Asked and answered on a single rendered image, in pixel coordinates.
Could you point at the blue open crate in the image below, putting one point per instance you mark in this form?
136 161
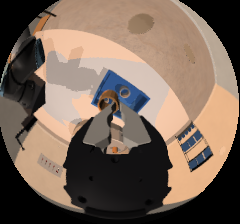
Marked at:
135 100

